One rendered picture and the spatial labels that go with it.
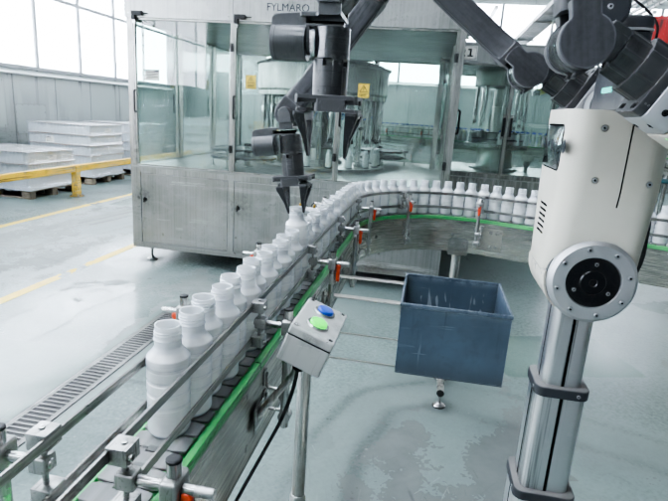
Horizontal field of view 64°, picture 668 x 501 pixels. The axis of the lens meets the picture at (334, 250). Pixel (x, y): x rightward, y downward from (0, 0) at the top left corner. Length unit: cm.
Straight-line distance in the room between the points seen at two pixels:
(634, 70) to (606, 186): 23
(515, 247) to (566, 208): 167
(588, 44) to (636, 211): 34
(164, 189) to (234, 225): 71
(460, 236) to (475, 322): 124
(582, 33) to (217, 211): 420
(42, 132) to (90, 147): 91
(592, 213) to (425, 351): 71
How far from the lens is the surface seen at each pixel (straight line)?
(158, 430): 82
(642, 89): 91
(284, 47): 90
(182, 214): 498
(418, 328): 156
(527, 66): 131
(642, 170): 107
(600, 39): 88
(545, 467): 132
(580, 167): 104
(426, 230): 271
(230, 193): 476
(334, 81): 88
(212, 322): 87
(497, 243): 272
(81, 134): 1008
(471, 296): 185
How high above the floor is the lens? 146
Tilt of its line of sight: 15 degrees down
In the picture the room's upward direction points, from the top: 4 degrees clockwise
